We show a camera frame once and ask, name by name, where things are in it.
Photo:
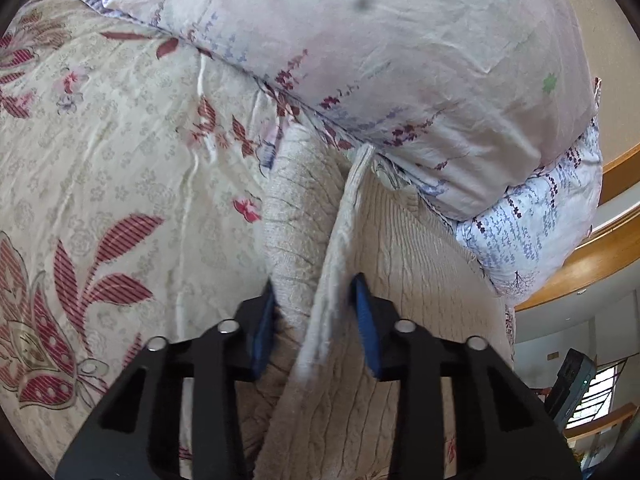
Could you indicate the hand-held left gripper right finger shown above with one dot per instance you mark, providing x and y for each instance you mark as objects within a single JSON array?
[{"x": 367, "y": 332}]

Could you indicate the wooden frame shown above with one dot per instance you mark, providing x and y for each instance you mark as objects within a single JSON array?
[{"x": 590, "y": 260}]

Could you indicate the white floral pillow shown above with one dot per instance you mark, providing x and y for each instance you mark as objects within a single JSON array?
[
  {"x": 375, "y": 50},
  {"x": 525, "y": 230}
]

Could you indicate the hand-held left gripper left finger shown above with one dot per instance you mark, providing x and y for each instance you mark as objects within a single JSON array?
[{"x": 265, "y": 332}]

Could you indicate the wooden rail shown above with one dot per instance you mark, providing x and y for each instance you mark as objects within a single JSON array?
[{"x": 605, "y": 422}]

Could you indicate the floral bedsheet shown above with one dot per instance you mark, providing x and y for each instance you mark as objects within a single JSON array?
[{"x": 125, "y": 170}]

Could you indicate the barred window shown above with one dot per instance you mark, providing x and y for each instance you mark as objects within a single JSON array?
[{"x": 607, "y": 385}]

